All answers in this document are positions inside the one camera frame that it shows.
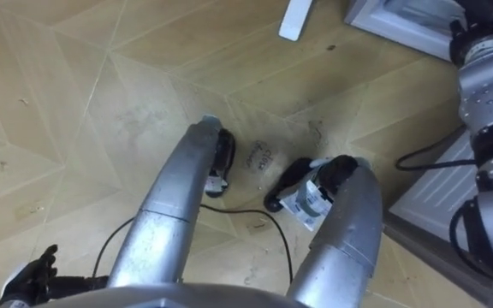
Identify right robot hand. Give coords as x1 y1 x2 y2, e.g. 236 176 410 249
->
448 0 493 66

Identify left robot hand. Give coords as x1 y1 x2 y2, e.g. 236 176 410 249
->
0 244 59 308

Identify grey fridge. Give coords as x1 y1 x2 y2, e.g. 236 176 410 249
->
343 0 466 62

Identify robot body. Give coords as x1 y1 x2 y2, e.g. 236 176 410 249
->
32 282 312 308

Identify robot legs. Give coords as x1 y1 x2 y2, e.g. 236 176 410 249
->
106 114 385 308

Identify open fridge door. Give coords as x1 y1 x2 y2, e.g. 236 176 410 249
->
382 127 493 305

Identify white desk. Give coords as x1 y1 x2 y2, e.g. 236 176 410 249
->
277 0 315 43

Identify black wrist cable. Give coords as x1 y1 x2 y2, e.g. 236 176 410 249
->
395 135 478 173

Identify black floor cable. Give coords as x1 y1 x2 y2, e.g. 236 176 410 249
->
92 204 295 285

